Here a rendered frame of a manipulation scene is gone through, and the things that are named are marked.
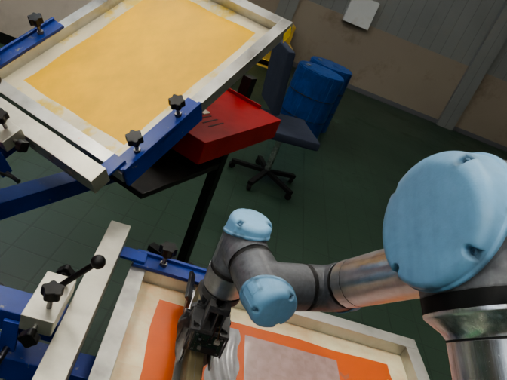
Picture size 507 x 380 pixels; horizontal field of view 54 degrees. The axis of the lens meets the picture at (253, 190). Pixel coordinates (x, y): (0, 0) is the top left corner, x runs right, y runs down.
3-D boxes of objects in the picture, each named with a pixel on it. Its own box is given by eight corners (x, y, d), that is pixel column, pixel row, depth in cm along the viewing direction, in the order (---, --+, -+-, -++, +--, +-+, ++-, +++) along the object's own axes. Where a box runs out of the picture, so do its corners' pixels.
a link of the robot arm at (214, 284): (211, 250, 88) (254, 263, 89) (204, 270, 90) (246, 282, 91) (208, 276, 81) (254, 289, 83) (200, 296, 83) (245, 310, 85)
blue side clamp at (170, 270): (242, 301, 130) (251, 282, 127) (241, 314, 126) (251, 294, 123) (131, 269, 126) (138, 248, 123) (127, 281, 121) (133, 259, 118)
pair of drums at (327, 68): (326, 124, 634) (352, 68, 599) (327, 154, 538) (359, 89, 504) (277, 105, 630) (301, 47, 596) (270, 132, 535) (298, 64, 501)
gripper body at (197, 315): (179, 350, 87) (199, 301, 82) (185, 317, 95) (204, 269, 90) (220, 361, 88) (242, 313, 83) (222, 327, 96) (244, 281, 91)
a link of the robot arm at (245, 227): (240, 232, 75) (224, 201, 82) (217, 286, 80) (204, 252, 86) (284, 237, 79) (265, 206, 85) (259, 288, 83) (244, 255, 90)
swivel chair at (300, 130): (297, 179, 454) (350, 64, 405) (293, 209, 398) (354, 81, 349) (231, 152, 452) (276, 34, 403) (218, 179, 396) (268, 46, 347)
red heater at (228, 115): (195, 96, 239) (202, 72, 233) (272, 140, 224) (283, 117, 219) (102, 109, 187) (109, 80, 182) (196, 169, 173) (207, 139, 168)
